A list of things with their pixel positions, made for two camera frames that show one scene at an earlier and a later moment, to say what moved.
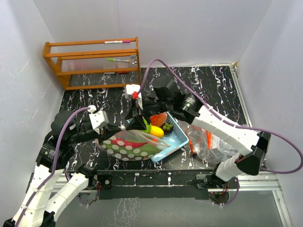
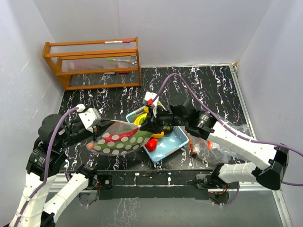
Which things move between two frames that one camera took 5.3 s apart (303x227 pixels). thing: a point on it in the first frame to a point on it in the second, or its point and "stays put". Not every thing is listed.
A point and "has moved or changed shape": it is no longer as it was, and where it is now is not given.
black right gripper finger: (133, 105) to (150, 114)
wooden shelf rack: (96, 64) stays put
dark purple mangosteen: (167, 128) stays put
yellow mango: (156, 131) stays put
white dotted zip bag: (131, 144) has moved or changed shape
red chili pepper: (130, 144) to (116, 136)
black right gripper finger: (138, 123) to (151, 127)
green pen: (111, 59) stays put
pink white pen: (117, 41) stays put
